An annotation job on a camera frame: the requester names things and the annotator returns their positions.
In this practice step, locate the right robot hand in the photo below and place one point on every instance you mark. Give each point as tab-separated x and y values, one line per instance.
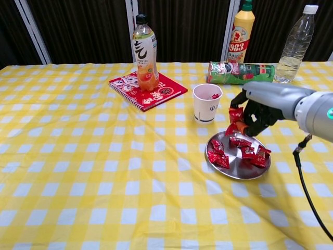
273	99

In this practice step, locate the white paper cup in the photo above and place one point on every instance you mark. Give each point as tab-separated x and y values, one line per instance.
205	112

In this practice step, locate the green chips can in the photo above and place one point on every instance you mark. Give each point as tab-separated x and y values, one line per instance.
242	74

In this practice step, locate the clear water bottle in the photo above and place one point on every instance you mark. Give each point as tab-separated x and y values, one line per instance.
294	47

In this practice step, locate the black curtain panel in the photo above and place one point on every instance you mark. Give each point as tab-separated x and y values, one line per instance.
182	31
78	31
10	31
273	26

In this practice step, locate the yellow bottle green cap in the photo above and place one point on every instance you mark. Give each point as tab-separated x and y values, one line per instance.
243	28

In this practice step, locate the round steel plate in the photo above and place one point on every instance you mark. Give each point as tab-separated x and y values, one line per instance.
236	169

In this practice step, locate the red spiral notebook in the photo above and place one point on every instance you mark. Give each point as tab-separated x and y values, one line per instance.
166	92

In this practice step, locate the orange tea drink bottle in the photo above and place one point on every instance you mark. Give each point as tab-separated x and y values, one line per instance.
145	52

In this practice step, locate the yellow white checked tablecloth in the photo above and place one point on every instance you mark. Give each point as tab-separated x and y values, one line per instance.
91	156

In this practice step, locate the grey partition post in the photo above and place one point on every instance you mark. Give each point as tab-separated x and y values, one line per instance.
130	39
33	31
331	57
229	28

